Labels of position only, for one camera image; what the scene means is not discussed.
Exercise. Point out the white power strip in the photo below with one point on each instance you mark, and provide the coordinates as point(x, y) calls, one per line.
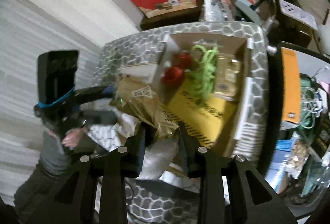
point(291, 9)

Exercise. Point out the orange book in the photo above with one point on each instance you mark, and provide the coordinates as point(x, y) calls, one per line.
point(290, 84)

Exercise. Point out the person's dark trousers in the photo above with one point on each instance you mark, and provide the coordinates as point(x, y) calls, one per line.
point(36, 193)

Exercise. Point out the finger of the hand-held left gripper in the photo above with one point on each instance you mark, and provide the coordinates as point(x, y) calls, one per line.
point(99, 117)
point(95, 92)

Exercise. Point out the white curtain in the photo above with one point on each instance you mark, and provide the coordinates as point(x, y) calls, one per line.
point(38, 20)

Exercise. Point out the gold packet with white label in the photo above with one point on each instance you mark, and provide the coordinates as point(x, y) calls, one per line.
point(226, 79)

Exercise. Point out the yellow envelope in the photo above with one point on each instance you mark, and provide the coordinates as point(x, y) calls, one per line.
point(203, 115)

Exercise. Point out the blue box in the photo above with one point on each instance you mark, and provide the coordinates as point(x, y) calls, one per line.
point(278, 164)

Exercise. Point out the clear plastic bag of items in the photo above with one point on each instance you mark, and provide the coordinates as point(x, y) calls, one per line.
point(219, 4)

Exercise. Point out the person's left hand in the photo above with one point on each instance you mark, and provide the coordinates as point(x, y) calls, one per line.
point(72, 140)

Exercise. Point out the clear bag of nuts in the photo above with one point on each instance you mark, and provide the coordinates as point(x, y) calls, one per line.
point(296, 159)

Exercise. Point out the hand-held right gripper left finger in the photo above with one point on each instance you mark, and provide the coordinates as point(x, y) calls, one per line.
point(140, 154)

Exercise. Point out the white cardboard box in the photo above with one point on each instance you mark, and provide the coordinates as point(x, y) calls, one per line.
point(219, 40)

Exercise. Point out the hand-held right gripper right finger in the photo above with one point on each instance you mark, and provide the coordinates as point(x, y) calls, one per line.
point(185, 154)

